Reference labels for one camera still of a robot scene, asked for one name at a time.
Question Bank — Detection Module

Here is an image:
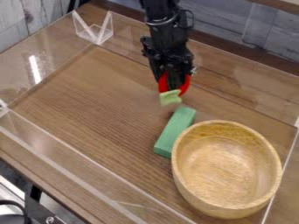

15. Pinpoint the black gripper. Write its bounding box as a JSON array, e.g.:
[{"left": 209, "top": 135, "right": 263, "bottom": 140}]
[{"left": 140, "top": 36, "right": 197, "bottom": 92}]

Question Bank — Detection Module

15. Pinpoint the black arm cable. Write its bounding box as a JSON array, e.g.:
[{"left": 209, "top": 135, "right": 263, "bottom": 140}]
[{"left": 179, "top": 9, "right": 197, "bottom": 30}]

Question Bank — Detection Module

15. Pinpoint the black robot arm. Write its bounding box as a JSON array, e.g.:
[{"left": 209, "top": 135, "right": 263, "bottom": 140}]
[{"left": 139, "top": 0, "right": 197, "bottom": 95}]

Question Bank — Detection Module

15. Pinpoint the green rectangular block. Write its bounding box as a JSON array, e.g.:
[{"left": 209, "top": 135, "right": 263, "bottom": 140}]
[{"left": 154, "top": 106, "right": 197, "bottom": 158}]

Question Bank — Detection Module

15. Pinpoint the black table leg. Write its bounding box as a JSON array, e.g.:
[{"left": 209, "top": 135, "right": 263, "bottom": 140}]
[{"left": 30, "top": 185, "right": 43, "bottom": 202}]

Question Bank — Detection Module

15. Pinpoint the red plush fruit green leaf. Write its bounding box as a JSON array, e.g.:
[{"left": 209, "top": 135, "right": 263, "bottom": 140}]
[{"left": 158, "top": 73, "right": 191, "bottom": 106}]

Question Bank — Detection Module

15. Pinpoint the clear acrylic tray wall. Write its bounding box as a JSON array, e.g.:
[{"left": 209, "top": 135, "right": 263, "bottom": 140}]
[{"left": 0, "top": 104, "right": 195, "bottom": 224}]

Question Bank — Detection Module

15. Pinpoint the wooden bowl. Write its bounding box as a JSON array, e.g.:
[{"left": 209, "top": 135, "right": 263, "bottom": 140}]
[{"left": 171, "top": 120, "right": 283, "bottom": 220}]

